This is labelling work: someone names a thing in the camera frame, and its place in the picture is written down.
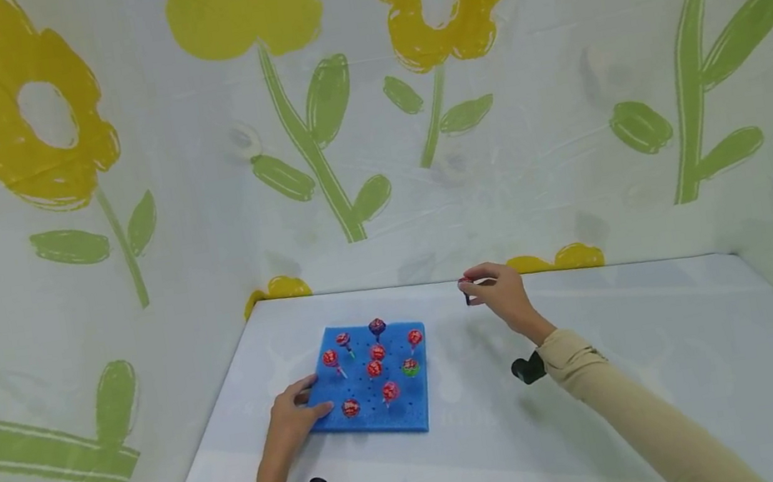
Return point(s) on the person's left hand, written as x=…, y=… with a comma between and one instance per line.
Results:
x=288, y=442

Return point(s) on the person's right hand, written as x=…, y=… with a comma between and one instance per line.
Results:
x=509, y=299

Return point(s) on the person's left thumb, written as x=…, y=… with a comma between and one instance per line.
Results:
x=321, y=411

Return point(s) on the person's right index finger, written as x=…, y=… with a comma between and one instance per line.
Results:
x=480, y=270

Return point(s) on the person's right thumb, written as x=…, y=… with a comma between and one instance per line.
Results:
x=484, y=293

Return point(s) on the person's left fingers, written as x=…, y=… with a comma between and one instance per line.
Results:
x=301, y=387

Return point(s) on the dark lollipop with white stick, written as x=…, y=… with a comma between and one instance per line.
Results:
x=468, y=296

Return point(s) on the blue foam peg board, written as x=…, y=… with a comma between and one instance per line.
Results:
x=370, y=425

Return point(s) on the person's right forearm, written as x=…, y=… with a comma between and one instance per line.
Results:
x=642, y=419

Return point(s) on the cluster of standing wrapped lollipops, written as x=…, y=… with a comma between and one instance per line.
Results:
x=375, y=369

